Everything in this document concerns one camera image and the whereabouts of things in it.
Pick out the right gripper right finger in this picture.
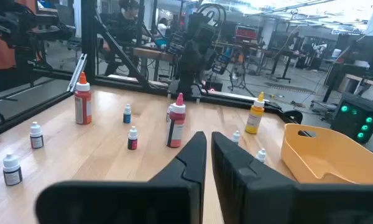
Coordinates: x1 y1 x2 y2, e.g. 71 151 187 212
211 131 297 224

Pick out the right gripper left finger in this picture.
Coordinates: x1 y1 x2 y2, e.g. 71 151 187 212
148 130 208 224

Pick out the large pink food coloring bottle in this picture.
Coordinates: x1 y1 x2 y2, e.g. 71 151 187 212
165 92 187 149

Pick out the small dropper bottle red label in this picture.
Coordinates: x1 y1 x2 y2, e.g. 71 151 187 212
127 125 139 151

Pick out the small dropper bottle blue label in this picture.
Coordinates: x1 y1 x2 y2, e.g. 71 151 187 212
122 103 132 124

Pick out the red-ringed bottle cap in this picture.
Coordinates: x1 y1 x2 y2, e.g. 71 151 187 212
74 71 93 126

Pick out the small dropper bottle pink label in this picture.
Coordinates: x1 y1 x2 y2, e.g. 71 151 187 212
29 121 45 149

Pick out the person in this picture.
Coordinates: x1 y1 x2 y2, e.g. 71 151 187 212
157 17 172 40
101 0 150 77

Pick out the red display panel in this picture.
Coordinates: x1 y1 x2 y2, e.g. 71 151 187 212
234 24 259 41

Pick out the wooden workbench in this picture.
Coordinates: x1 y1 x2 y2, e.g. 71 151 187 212
132 46 175 82

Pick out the yellow plastic bin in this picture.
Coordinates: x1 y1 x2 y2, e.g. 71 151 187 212
280 123 373 186

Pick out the black computer with green lights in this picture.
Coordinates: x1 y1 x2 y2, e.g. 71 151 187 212
330 91 373 144

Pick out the black aluminium table frame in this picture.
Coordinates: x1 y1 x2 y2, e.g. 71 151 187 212
0 0 304 141

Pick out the silver aluminium bracket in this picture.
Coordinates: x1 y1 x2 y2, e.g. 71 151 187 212
67 53 88 93

